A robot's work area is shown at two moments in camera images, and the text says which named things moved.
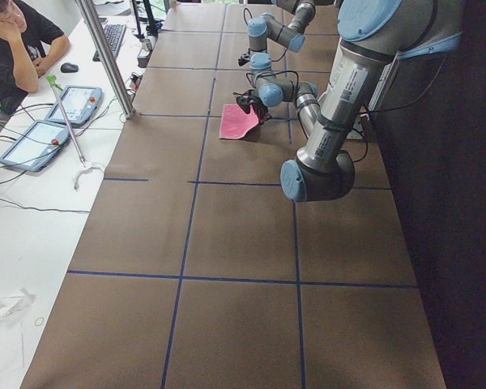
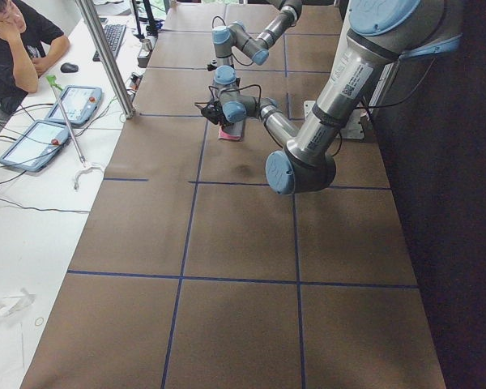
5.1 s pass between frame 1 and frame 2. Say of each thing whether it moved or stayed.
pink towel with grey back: moved
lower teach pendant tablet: stayed
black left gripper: moved
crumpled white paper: stayed
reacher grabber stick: stayed
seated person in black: stayed
